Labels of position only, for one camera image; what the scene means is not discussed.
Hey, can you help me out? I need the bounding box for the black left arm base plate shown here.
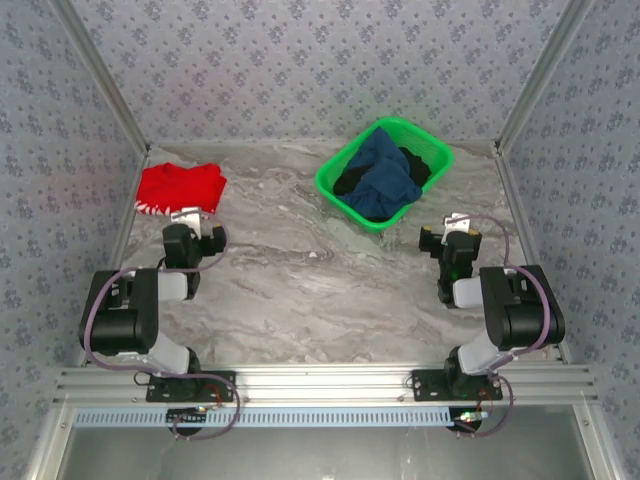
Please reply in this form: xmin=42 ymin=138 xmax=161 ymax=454
xmin=146 ymin=370 xmax=237 ymax=404

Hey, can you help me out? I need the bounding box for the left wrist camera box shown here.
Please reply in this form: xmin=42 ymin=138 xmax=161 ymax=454
xmin=170 ymin=206 xmax=205 ymax=227

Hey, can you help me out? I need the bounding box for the aluminium mounting rail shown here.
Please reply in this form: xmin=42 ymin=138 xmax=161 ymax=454
xmin=53 ymin=364 xmax=600 ymax=407

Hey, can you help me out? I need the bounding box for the perforated light blue cable duct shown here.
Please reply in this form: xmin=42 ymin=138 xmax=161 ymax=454
xmin=73 ymin=405 xmax=455 ymax=429

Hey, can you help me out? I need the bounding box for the folded red t-shirt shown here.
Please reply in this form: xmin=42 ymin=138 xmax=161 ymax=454
xmin=134 ymin=162 xmax=229 ymax=217

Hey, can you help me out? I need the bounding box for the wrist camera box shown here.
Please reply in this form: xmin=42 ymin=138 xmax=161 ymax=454
xmin=170 ymin=206 xmax=205 ymax=227
xmin=443 ymin=212 xmax=474 ymax=235

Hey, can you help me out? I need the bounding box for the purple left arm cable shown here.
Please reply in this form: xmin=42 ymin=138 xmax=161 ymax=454
xmin=79 ymin=222 xmax=242 ymax=442

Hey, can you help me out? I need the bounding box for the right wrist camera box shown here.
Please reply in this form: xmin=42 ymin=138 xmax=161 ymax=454
xmin=443 ymin=212 xmax=474 ymax=235

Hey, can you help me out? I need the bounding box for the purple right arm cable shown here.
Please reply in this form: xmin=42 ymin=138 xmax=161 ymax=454
xmin=447 ymin=213 xmax=555 ymax=439

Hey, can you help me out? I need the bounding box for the dark blue t-shirt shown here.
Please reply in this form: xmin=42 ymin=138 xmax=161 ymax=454
xmin=341 ymin=125 xmax=424 ymax=221

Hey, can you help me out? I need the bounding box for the grey metal panel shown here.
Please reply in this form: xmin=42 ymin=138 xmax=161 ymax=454
xmin=27 ymin=404 xmax=624 ymax=480

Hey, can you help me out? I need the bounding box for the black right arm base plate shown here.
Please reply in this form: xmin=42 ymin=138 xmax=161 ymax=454
xmin=411 ymin=369 xmax=504 ymax=403

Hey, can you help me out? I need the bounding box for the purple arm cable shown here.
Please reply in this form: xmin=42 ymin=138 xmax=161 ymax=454
xmin=447 ymin=213 xmax=555 ymax=439
xmin=79 ymin=222 xmax=242 ymax=442

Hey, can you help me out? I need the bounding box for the green plastic basket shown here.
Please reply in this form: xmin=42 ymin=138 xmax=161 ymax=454
xmin=314 ymin=116 xmax=455 ymax=235

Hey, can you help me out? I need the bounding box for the black bracket with LED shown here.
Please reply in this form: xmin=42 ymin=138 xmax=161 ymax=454
xmin=452 ymin=409 xmax=489 ymax=435
xmin=166 ymin=407 xmax=209 ymax=437

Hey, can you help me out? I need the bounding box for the black garment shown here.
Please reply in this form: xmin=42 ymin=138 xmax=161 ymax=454
xmin=333 ymin=146 xmax=433 ymax=197

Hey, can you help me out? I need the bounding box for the aluminium corner post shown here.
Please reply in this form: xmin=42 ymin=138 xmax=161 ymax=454
xmin=492 ymin=0 xmax=599 ymax=156
xmin=49 ymin=0 xmax=152 ymax=154

